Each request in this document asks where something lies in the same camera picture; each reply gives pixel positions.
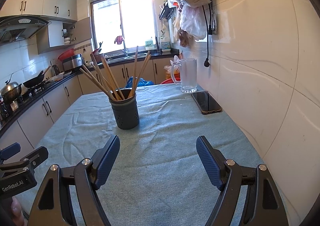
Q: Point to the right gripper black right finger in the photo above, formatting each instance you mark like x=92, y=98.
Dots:
x=263, y=204

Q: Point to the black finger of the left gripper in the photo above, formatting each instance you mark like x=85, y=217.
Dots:
x=9, y=151
x=30, y=161

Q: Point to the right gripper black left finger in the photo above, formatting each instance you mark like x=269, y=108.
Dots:
x=53, y=204

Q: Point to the lower kitchen cabinets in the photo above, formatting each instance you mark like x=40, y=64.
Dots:
x=38, y=109

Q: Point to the kitchen faucet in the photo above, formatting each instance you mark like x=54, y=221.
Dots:
x=119, y=40

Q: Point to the person's left hand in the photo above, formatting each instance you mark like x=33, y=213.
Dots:
x=17, y=214

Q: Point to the steel pot with lid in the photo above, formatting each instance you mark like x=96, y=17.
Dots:
x=11, y=91

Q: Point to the black wok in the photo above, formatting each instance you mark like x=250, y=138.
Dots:
x=36, y=80

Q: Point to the black utensil holder cup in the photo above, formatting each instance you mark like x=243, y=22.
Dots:
x=126, y=111

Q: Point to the light blue table cloth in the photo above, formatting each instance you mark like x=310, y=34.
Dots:
x=158, y=177

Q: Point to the black smartphone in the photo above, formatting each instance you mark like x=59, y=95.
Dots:
x=206, y=103

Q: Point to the range hood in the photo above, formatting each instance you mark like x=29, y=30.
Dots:
x=20, y=27

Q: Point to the blue plastic bag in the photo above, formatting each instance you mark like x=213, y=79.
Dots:
x=141, y=83

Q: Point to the clear glass mug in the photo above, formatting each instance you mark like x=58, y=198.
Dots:
x=188, y=74

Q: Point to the red plastic basin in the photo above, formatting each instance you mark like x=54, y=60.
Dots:
x=170, y=81

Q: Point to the window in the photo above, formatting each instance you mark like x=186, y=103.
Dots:
x=133, y=19

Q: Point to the white hanging plastic bag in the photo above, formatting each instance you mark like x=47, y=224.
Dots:
x=193, y=22

